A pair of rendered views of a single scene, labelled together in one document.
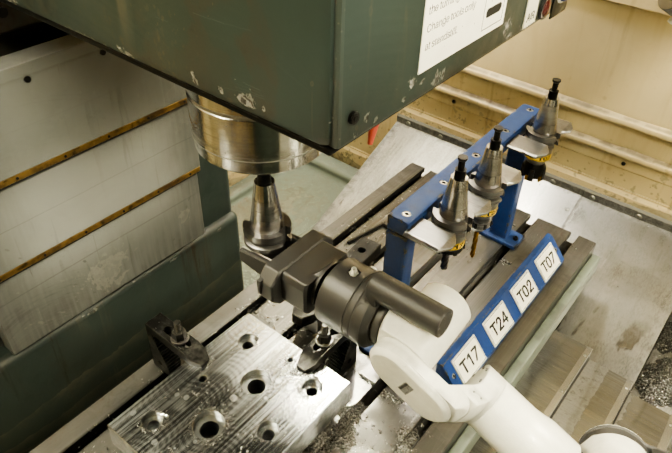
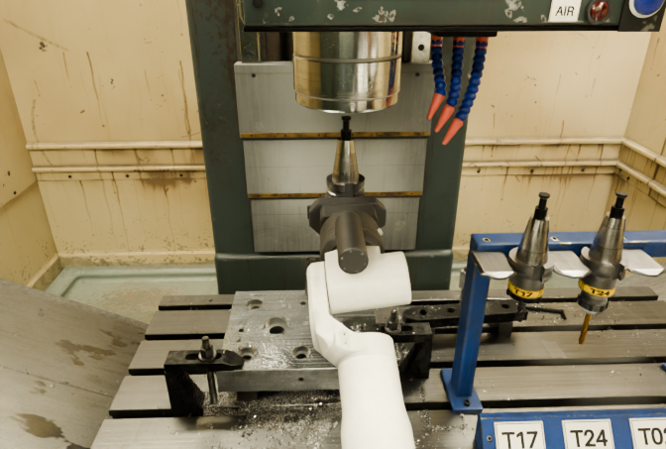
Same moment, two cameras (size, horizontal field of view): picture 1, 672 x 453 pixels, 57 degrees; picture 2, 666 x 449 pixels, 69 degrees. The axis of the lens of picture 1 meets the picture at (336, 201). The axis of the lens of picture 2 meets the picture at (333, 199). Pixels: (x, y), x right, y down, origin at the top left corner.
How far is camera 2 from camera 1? 53 cm
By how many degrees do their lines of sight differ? 44
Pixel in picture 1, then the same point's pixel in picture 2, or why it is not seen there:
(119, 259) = not seen: hidden behind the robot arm
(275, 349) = (361, 316)
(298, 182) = (561, 283)
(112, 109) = (360, 117)
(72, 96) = not seen: hidden behind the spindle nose
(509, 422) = (354, 381)
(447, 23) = not seen: outside the picture
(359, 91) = not seen: outside the picture
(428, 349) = (339, 282)
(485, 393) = (353, 342)
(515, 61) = not seen: outside the picture
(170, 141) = (401, 161)
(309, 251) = (354, 204)
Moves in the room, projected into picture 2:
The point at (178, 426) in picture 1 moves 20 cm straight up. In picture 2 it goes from (262, 315) to (255, 226)
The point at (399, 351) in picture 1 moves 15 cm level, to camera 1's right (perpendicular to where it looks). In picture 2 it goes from (315, 269) to (409, 333)
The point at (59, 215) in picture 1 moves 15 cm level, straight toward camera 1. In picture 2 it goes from (305, 173) to (280, 196)
